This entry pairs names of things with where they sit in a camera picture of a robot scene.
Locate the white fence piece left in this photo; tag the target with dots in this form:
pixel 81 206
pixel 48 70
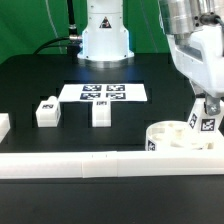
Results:
pixel 4 125

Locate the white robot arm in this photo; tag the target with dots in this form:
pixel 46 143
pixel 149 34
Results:
pixel 105 40

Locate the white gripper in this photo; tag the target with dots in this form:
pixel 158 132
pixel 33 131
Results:
pixel 202 62

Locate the white U-shaped fence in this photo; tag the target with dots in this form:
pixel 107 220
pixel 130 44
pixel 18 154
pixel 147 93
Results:
pixel 112 163

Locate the white marker sheet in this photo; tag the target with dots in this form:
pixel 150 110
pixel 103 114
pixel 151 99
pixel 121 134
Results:
pixel 115 92

